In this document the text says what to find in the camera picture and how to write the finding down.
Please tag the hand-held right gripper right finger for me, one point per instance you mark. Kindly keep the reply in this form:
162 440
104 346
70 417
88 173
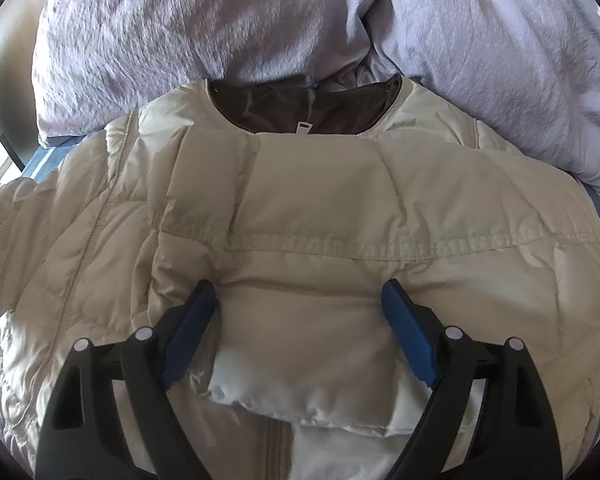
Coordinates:
410 332

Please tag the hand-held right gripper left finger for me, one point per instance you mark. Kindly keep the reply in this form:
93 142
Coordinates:
190 332

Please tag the beige puffer jacket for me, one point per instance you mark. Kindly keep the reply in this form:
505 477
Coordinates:
310 200

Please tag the blue striped bed sheet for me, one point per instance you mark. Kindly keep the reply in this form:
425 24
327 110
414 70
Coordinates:
55 152

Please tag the lavender duvet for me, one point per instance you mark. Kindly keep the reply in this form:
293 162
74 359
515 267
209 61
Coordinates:
495 60

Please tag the lavender pillow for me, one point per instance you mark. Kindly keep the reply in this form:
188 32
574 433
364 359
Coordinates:
180 25

